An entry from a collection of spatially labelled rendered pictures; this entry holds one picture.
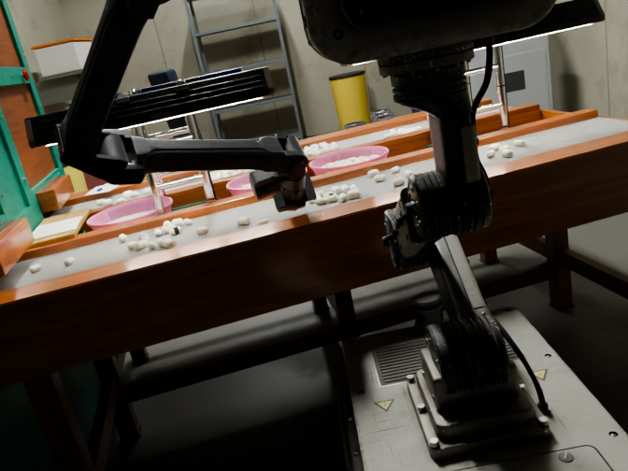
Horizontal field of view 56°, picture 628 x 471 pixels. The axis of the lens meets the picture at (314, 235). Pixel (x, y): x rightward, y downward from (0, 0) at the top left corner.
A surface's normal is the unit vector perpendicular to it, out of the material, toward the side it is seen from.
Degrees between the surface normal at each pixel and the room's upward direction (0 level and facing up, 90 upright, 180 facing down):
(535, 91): 90
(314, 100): 90
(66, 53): 90
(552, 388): 0
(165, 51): 90
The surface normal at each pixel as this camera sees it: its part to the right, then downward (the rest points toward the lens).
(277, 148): 0.35, -0.63
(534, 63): 0.04, 0.31
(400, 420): -0.20, -0.93
